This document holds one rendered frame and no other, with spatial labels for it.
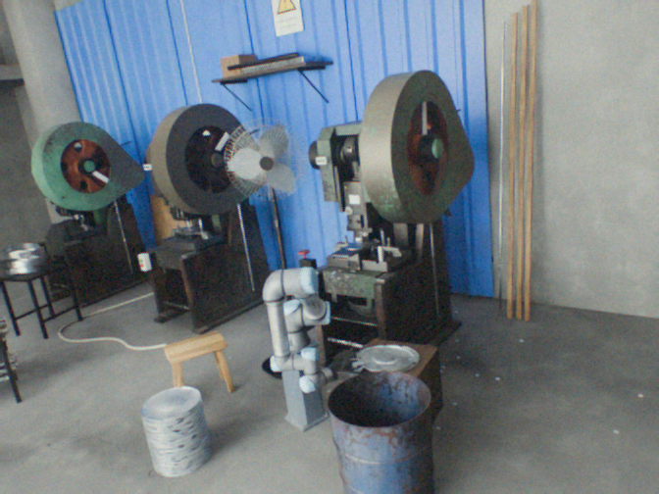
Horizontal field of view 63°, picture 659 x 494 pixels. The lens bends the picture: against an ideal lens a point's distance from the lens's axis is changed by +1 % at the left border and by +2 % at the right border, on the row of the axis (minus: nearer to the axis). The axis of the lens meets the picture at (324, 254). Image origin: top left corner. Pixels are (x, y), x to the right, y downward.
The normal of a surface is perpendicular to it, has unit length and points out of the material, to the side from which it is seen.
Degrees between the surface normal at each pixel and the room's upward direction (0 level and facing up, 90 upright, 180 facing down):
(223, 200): 90
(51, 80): 90
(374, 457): 92
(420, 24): 90
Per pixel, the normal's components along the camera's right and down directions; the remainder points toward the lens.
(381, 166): -0.59, 0.37
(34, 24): 0.79, 0.07
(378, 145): -0.61, 0.12
